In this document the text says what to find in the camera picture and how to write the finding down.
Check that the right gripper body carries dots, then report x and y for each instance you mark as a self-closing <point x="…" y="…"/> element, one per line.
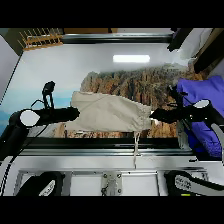
<point x="163" y="115"/>

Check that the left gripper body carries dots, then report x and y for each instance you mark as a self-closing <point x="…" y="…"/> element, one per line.
<point x="68" y="114"/>

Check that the beige pants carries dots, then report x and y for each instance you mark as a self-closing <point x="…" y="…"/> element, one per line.
<point x="106" y="111"/>

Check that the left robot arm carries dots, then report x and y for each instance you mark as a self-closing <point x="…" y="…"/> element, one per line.
<point x="16" y="130"/>

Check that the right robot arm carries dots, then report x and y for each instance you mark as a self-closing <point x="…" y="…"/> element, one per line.
<point x="206" y="113"/>

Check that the purple garment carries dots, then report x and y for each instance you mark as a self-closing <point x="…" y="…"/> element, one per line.
<point x="203" y="90"/>

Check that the black garment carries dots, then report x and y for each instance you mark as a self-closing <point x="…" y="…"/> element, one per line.
<point x="178" y="38"/>

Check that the white garment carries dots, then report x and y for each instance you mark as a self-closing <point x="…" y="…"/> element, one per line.
<point x="195" y="41"/>

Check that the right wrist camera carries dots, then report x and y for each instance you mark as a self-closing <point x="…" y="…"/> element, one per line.
<point x="176" y="95"/>

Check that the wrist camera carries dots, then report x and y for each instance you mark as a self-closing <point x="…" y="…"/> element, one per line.
<point x="48" y="90"/>
<point x="176" y="95"/>

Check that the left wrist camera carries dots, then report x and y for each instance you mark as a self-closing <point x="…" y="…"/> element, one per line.
<point x="48" y="90"/>

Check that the silver frame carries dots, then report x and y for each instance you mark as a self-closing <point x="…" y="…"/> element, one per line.
<point x="83" y="160"/>

